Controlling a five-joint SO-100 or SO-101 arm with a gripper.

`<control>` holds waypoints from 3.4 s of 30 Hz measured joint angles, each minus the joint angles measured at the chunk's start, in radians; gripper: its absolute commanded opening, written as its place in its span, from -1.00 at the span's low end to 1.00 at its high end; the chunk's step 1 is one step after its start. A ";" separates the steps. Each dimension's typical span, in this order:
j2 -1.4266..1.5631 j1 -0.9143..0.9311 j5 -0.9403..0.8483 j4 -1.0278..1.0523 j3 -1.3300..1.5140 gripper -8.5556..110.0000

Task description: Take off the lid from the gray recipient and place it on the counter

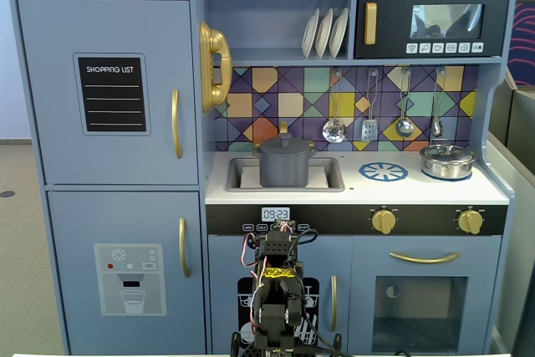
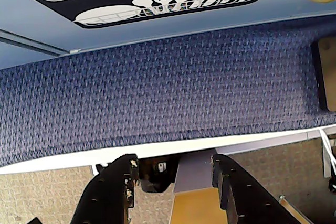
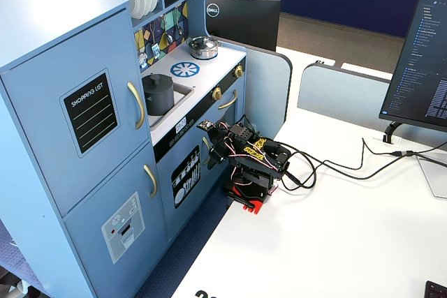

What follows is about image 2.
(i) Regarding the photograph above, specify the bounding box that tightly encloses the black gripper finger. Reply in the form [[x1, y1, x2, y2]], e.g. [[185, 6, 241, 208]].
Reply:
[[72, 153, 140, 224], [211, 154, 316, 224]]

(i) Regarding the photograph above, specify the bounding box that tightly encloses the yellow and gray block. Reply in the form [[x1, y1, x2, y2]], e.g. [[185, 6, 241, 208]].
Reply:
[[170, 154, 223, 224]]

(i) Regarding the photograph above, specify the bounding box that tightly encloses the beige wooden board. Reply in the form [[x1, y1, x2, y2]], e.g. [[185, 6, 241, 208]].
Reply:
[[317, 38, 336, 111]]

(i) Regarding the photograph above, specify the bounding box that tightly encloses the blue toy kitchen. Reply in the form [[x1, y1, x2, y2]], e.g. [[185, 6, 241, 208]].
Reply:
[[0, 0, 336, 71]]

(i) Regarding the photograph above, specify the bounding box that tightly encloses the white cable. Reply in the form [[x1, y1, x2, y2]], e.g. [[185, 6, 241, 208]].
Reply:
[[320, 127, 336, 180]]

